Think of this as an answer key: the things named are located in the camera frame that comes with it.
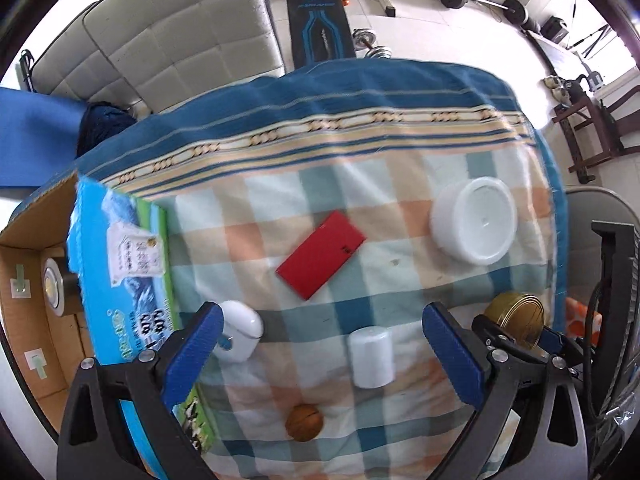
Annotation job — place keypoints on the small brown ball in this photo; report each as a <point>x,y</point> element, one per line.
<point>304,422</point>

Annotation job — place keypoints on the black weight bench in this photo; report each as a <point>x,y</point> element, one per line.
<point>320,20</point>

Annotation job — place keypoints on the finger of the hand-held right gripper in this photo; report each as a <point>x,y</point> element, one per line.
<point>557,345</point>
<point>492,334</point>

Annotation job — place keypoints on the white round jar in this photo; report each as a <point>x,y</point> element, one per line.
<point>480,222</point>

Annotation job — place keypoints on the grey padded chair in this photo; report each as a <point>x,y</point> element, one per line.
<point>190,30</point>
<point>60,55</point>

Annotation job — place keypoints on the silver round tin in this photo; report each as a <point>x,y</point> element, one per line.
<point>57,285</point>

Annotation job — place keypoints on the red box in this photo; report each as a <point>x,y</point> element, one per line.
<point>321,256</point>

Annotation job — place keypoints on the plaid blue orange cloth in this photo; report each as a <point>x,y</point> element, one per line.
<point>350,185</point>

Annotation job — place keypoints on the grey padded chair left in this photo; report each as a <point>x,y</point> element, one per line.
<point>60,55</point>

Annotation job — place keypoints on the dark wooden chair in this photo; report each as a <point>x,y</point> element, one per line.
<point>595,130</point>

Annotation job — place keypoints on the treadmill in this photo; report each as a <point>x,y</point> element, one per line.
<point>560,55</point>

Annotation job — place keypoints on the chrome dumbbell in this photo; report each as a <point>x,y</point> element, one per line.
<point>372,44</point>

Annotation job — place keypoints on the gold round tin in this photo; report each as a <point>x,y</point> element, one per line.
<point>517,317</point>

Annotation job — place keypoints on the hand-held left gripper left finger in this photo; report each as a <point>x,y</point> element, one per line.
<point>192,355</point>

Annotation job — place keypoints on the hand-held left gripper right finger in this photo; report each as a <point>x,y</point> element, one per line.
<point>452,355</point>

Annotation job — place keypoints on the small silver round weight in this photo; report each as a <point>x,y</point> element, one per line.
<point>551,81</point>
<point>562,94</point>

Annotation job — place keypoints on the grey padded chair right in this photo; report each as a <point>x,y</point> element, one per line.
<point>190,30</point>

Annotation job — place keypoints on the black panel frame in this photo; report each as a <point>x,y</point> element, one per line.
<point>612,270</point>

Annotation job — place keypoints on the dark blue bag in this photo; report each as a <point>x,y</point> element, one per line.
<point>105,127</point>

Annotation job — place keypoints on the small white bottle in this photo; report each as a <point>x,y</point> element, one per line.
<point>371,357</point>

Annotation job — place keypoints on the white earbuds case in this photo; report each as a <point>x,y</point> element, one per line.
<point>242,330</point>

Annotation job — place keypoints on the small black appliance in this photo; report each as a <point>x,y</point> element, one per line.
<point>555,29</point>

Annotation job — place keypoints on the cardboard box with blue print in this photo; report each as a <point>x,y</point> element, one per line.
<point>95,270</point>

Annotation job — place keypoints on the blue foam mat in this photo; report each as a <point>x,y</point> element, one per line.
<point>35,135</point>

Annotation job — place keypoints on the orange patterned cloth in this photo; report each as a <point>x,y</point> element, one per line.
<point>575,317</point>

